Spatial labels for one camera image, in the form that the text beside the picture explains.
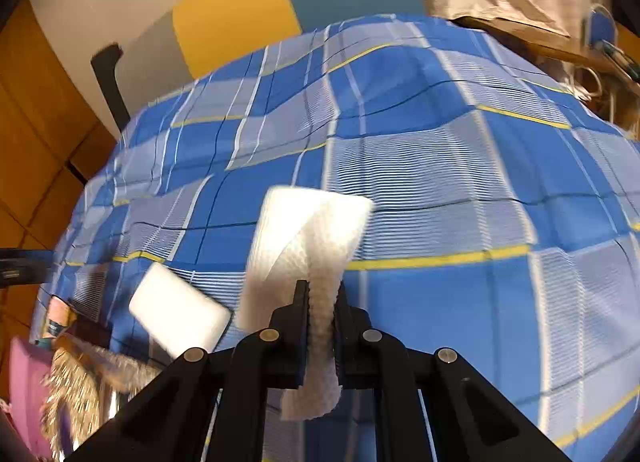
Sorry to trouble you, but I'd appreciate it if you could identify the white tissue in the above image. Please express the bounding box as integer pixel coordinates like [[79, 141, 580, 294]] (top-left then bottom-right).
[[234, 186, 374, 421]]

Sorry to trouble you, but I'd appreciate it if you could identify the glittery silver box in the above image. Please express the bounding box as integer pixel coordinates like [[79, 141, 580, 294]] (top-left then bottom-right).
[[41, 332, 160, 461]]

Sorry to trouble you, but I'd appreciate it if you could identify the white foam pad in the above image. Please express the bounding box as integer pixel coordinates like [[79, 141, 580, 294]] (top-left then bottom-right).
[[128, 263, 232, 359]]

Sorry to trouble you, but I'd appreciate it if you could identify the blue plaid tablecloth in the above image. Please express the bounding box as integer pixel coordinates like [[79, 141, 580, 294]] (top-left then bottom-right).
[[32, 14, 639, 461]]

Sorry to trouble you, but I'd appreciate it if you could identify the grey yellow teal chair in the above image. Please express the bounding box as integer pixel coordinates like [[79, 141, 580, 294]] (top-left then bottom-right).
[[91, 0, 426, 130]]

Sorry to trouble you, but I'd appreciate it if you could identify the blue folding chair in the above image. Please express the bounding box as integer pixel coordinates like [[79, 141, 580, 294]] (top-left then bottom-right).
[[582, 4, 617, 48]]

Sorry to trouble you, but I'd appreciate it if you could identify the wooden side table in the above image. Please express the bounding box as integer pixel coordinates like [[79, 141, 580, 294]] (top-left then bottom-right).
[[454, 17, 632, 84]]

